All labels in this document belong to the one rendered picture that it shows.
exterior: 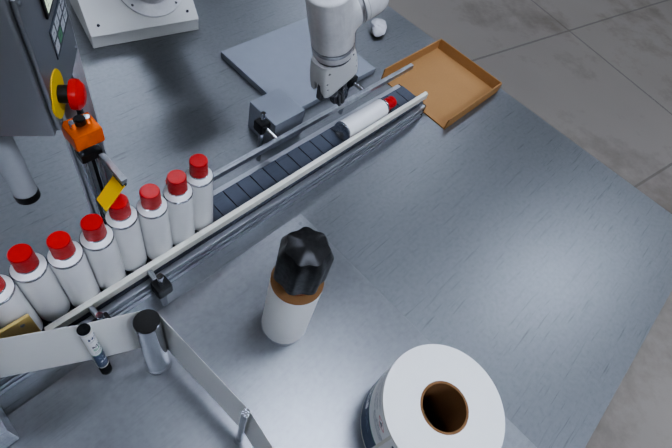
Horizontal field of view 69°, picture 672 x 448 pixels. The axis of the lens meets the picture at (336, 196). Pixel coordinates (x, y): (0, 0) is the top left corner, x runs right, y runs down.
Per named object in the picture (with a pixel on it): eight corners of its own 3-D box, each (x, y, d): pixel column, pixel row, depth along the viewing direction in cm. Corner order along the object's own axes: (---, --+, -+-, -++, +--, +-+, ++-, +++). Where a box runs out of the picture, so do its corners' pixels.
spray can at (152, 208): (152, 266, 95) (139, 207, 79) (142, 245, 97) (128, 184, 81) (177, 256, 98) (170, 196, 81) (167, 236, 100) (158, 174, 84)
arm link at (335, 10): (341, 12, 94) (301, 35, 92) (339, -45, 82) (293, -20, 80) (367, 40, 91) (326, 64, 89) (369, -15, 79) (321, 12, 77)
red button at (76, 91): (51, 93, 56) (80, 93, 57) (56, 71, 58) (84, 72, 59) (59, 116, 59) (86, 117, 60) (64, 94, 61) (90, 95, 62)
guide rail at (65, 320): (49, 336, 83) (46, 332, 81) (46, 331, 83) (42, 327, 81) (425, 98, 140) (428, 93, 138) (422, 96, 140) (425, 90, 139)
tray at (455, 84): (444, 129, 144) (449, 120, 140) (380, 78, 152) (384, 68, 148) (496, 92, 160) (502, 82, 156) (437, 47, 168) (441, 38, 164)
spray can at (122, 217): (125, 277, 93) (107, 218, 77) (114, 256, 95) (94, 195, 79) (152, 265, 95) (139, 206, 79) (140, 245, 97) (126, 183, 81)
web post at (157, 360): (153, 381, 83) (141, 343, 68) (138, 360, 85) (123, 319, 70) (177, 363, 86) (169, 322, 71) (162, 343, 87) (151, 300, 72)
